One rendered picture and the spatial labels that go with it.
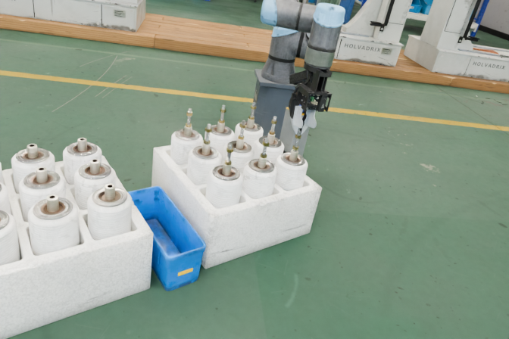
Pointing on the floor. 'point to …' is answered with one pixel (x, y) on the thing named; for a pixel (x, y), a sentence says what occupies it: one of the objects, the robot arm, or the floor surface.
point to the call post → (288, 138)
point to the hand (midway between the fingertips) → (298, 129)
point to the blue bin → (170, 238)
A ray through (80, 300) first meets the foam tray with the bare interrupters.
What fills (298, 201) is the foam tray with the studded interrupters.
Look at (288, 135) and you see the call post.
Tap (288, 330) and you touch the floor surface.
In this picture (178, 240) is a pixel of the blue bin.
